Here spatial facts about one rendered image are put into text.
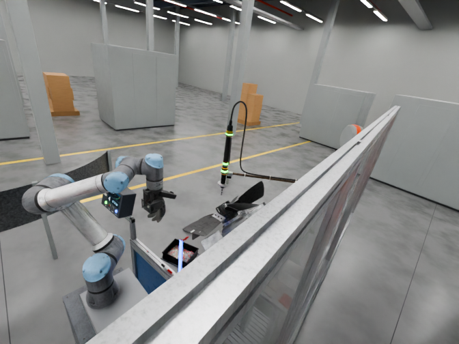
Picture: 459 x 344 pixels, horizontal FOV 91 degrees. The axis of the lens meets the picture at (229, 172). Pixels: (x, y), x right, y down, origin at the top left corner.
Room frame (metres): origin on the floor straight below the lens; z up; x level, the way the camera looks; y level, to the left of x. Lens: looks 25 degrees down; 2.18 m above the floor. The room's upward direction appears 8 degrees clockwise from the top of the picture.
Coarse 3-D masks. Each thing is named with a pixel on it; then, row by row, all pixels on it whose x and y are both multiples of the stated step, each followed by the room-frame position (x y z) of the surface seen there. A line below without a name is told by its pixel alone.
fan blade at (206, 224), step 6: (210, 216) 1.31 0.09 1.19; (198, 222) 1.24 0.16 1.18; (204, 222) 1.24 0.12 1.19; (210, 222) 1.24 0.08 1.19; (216, 222) 1.25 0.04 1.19; (186, 228) 1.18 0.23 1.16; (192, 228) 1.17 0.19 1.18; (198, 228) 1.16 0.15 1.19; (204, 228) 1.17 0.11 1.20; (210, 228) 1.17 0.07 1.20; (198, 234) 1.09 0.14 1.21; (204, 234) 1.09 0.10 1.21
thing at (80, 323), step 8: (80, 288) 0.78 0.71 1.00; (64, 296) 0.72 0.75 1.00; (72, 296) 0.73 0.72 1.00; (64, 304) 0.71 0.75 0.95; (72, 304) 0.69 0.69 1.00; (80, 304) 0.70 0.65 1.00; (72, 312) 0.66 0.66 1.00; (80, 312) 0.66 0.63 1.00; (72, 320) 0.62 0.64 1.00; (80, 320) 0.62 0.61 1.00; (88, 320) 0.63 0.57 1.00; (72, 328) 0.65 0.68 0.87; (80, 328) 0.59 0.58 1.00; (88, 328) 0.59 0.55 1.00; (80, 336) 0.56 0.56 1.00; (88, 336) 0.56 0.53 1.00
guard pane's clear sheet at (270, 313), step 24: (360, 168) 0.83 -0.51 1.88; (312, 240) 0.39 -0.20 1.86; (288, 264) 0.26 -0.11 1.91; (312, 264) 0.55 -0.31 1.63; (264, 288) 0.19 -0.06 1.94; (288, 288) 0.32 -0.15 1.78; (312, 288) 0.98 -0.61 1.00; (264, 312) 0.22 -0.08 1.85; (288, 312) 0.43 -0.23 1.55; (240, 336) 0.16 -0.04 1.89; (264, 336) 0.26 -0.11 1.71
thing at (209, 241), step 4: (216, 232) 1.29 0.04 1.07; (208, 236) 1.29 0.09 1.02; (212, 236) 1.27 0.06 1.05; (216, 236) 1.27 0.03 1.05; (220, 236) 1.27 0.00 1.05; (204, 240) 1.24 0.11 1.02; (208, 240) 1.25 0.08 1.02; (212, 240) 1.25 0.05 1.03; (216, 240) 1.25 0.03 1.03; (204, 244) 1.23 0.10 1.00; (208, 244) 1.23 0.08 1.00; (212, 244) 1.23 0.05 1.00; (204, 248) 1.21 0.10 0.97
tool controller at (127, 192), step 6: (108, 192) 1.41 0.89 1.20; (120, 192) 1.35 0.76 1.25; (126, 192) 1.38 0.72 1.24; (132, 192) 1.40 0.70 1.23; (102, 198) 1.44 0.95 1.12; (114, 198) 1.36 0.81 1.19; (120, 198) 1.33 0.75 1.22; (126, 198) 1.35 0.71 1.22; (132, 198) 1.38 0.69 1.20; (102, 204) 1.42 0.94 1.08; (108, 204) 1.38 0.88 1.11; (114, 204) 1.34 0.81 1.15; (120, 204) 1.31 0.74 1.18; (126, 204) 1.34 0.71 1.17; (132, 204) 1.38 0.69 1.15; (114, 210) 1.33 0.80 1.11; (120, 210) 1.30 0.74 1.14; (126, 210) 1.34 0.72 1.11; (132, 210) 1.37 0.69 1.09; (120, 216) 1.30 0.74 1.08; (126, 216) 1.34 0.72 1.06
